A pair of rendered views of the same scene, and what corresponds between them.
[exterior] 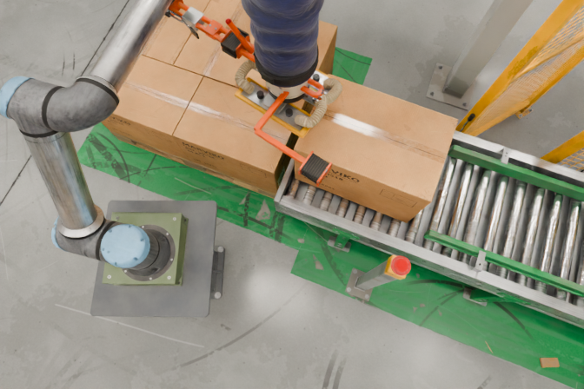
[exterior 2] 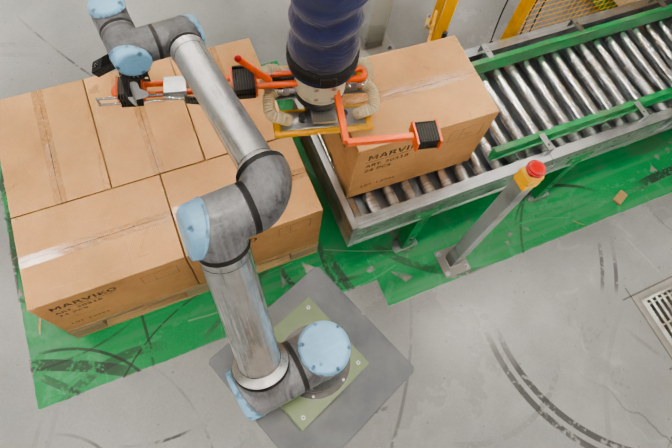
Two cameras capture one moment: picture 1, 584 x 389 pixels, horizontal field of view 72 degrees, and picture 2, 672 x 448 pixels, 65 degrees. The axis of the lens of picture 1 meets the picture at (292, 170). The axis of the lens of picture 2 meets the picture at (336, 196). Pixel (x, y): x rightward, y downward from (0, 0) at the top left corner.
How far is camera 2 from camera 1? 87 cm
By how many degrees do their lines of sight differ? 22
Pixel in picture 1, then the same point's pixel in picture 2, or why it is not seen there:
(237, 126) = not seen: hidden behind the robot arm
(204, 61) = (145, 159)
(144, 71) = (83, 218)
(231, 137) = not seen: hidden behind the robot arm
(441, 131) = (453, 52)
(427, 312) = (517, 236)
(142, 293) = (337, 411)
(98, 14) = not seen: outside the picture
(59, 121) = (273, 212)
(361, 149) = (412, 110)
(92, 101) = (283, 170)
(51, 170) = (252, 297)
